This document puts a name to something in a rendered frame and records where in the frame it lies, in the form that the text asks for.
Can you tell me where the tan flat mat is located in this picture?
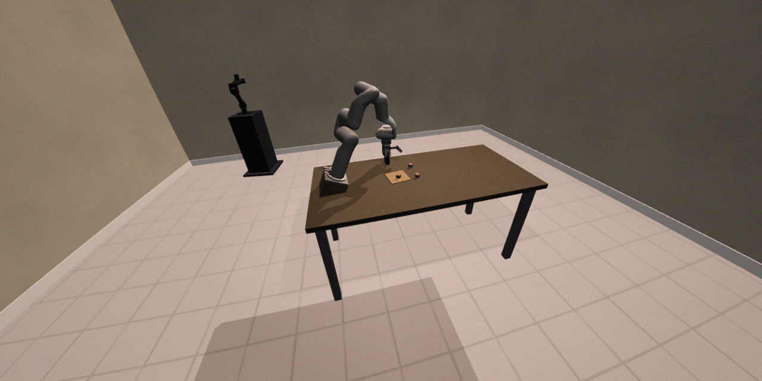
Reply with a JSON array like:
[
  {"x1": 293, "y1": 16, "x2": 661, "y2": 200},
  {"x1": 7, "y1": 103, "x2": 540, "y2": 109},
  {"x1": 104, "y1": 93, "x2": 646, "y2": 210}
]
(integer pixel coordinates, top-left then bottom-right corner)
[{"x1": 385, "y1": 170, "x2": 411, "y2": 184}]

